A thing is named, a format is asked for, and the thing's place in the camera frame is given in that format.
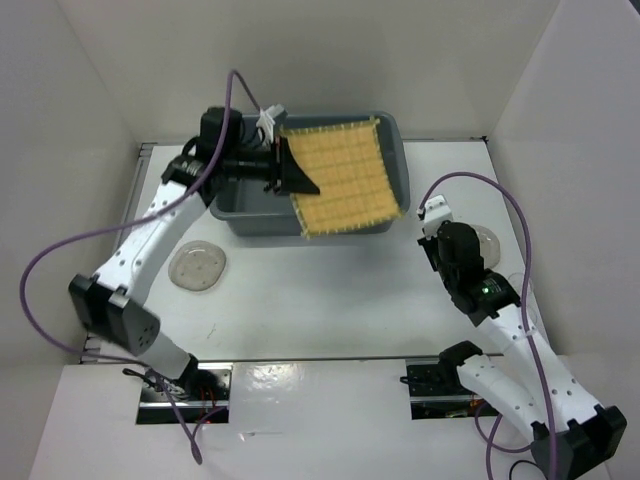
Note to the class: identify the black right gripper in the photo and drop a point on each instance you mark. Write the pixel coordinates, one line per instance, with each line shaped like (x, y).
(428, 244)

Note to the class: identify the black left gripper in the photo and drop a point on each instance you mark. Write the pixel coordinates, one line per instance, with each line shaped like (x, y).
(285, 173)

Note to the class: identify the yellow bamboo placemat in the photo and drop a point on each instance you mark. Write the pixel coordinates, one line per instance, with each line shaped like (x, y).
(345, 161)

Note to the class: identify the clear glass plate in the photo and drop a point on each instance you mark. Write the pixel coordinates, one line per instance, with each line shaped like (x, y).
(490, 247)
(197, 266)

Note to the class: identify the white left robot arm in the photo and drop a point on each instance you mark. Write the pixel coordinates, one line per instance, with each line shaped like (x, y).
(111, 302)

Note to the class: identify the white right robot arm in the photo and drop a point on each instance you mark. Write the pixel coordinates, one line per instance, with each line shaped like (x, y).
(568, 430)

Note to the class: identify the grey plastic bin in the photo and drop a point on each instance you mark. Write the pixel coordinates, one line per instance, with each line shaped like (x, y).
(251, 212)

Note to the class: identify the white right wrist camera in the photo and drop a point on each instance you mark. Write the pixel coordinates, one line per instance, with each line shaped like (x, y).
(433, 214)

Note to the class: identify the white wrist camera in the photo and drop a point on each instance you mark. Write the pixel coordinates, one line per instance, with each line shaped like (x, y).
(269, 121)
(433, 214)

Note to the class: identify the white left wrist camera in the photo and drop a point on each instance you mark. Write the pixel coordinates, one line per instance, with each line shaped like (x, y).
(269, 121)

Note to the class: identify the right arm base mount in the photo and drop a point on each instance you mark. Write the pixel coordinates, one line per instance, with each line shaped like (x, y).
(433, 396)

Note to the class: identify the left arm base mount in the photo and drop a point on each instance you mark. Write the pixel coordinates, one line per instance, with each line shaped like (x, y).
(208, 403)

